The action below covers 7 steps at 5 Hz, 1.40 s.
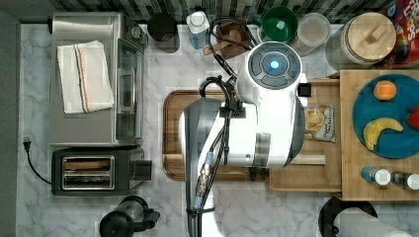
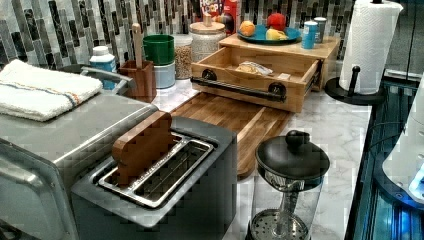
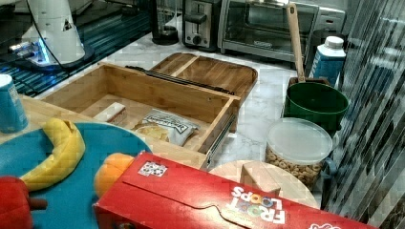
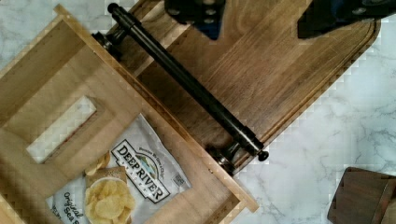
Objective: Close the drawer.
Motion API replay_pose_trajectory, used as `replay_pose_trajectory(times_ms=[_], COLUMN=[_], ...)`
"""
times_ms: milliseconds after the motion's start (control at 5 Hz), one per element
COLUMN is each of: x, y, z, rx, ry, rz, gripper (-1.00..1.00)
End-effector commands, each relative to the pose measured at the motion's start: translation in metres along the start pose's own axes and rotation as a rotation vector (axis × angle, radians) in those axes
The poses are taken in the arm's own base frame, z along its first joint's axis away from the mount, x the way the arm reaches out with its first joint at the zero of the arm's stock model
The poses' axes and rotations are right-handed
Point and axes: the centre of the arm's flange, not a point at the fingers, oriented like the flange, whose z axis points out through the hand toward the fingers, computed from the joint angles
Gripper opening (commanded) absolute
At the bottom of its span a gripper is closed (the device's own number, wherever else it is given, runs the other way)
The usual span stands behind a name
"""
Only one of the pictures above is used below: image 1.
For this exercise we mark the silver toaster oven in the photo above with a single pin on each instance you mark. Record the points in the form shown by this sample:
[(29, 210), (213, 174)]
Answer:
[(121, 124)]

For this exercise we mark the red cereal box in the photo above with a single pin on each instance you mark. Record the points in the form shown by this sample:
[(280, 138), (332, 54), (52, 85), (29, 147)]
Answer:
[(404, 15)]

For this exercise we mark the black coffee grinder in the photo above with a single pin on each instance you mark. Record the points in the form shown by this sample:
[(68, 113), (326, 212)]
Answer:
[(132, 215)]

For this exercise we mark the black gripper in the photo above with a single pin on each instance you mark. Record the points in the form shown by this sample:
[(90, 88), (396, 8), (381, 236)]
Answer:
[(304, 90)]

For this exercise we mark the green mug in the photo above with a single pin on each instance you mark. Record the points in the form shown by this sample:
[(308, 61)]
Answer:
[(277, 24)]

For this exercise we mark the yellow banana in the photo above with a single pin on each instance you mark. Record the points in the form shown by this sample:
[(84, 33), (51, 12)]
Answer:
[(375, 127)]

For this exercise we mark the black two-slot toaster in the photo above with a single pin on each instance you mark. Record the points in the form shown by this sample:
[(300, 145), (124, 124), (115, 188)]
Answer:
[(98, 172)]

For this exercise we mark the red fruit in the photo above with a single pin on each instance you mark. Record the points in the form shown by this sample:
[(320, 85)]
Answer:
[(413, 117)]

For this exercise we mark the blue round plate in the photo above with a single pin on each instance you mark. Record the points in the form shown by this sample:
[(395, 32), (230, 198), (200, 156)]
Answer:
[(391, 144)]

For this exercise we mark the black paper towel holder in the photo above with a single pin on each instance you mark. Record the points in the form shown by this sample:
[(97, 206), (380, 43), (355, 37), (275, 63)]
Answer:
[(331, 209)]

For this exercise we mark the white striped dish towel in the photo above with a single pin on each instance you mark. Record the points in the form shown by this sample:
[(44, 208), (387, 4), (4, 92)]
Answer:
[(84, 76)]

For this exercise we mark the brown wooden tray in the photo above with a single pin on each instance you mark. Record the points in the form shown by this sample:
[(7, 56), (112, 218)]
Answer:
[(173, 161)]

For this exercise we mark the dark spice shaker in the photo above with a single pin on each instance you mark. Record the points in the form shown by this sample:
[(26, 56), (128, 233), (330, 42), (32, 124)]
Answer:
[(408, 181)]

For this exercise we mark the light wooden cabinet top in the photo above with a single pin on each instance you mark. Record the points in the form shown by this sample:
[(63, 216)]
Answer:
[(355, 154)]

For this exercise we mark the clear plastic lidded container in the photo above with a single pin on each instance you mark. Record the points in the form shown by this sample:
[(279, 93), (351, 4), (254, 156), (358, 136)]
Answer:
[(313, 31)]

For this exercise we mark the wooden spoon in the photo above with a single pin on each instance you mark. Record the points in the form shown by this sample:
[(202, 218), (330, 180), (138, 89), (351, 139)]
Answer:
[(233, 35)]

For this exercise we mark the paper towel roll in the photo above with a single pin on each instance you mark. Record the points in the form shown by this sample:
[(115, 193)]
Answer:
[(354, 222)]

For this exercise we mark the snack chip bag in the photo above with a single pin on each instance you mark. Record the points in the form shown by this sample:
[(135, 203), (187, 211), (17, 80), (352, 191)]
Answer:
[(319, 122)]

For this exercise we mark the orange fruit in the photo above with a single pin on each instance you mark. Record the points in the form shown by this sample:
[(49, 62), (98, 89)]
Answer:
[(385, 90)]

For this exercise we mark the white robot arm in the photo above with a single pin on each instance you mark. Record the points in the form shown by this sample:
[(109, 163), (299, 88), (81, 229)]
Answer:
[(255, 119)]

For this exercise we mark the blue spice shaker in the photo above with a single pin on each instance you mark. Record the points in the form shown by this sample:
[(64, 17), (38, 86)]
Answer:
[(376, 175)]

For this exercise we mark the glass jar wooden lid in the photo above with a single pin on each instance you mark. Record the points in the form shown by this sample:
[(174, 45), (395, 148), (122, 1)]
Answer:
[(362, 42)]

